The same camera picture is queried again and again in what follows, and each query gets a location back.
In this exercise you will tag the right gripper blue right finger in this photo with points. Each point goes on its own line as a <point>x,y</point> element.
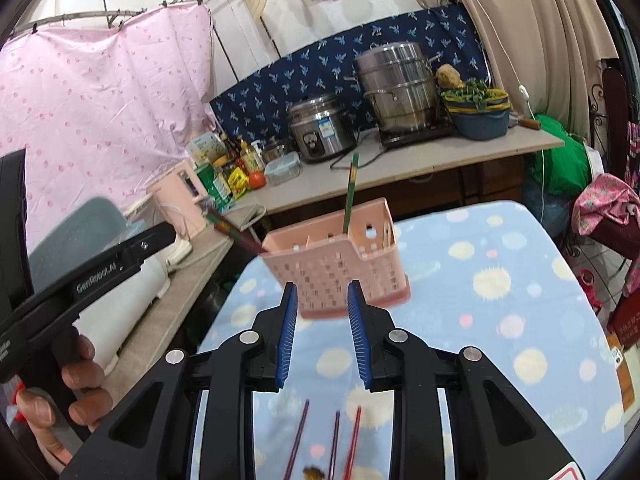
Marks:
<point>357,306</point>

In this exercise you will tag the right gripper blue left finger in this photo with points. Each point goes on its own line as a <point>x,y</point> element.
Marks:
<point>286,325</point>

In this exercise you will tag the green chopstick group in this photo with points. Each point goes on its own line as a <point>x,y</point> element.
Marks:
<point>213,217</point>
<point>351,188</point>

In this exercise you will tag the gold flower spoon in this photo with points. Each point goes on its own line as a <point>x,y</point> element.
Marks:
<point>313,473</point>

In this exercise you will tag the dark maroon chopstick group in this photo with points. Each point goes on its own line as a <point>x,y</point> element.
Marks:
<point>334,445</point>

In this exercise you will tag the red chopstick group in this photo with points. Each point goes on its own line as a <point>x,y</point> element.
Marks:
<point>347,473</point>

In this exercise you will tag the pink perforated utensil basket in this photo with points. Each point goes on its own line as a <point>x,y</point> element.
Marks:
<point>321,259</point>

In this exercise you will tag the white dish drainer bin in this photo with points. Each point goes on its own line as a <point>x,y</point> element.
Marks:
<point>90,229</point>

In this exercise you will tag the light blue patterned tablecloth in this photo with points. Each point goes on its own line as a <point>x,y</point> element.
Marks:
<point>486,276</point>

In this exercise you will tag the red tomato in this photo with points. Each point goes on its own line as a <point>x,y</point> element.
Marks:
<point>257,180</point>

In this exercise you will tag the yellow snack packet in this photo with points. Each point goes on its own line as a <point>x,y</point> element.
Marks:
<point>238,182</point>

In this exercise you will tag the clear food container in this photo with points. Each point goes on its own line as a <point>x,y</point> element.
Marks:
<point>283,169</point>

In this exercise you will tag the yellow oil bottle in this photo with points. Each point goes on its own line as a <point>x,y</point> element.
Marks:
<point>249,156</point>

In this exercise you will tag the pink electric kettle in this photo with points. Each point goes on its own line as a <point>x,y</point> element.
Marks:
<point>177,193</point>

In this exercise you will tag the green bottle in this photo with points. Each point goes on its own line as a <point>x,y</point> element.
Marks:
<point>216,187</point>

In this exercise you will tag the black induction cooker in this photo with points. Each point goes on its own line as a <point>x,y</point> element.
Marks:
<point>401,135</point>

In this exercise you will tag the silver rice cooker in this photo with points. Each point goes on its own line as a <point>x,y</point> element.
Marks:
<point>319,127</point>

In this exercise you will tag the pink dotted curtain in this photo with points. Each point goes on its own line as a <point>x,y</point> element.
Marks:
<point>104,112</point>

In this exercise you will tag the stainless steel steamer pot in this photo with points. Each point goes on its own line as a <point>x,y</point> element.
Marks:
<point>398,81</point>

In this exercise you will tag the blue basin with vegetables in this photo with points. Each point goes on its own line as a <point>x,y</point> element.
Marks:
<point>479,113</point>

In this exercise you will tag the navy patterned cloth backdrop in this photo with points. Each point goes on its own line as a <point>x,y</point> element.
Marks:
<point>257,107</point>

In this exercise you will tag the green plastic bag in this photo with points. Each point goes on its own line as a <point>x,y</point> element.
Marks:
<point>563,171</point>

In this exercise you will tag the pink floral cloth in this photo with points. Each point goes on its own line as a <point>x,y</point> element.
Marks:
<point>607,211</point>

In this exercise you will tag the beige curtain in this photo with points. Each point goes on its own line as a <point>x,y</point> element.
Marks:
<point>546,54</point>

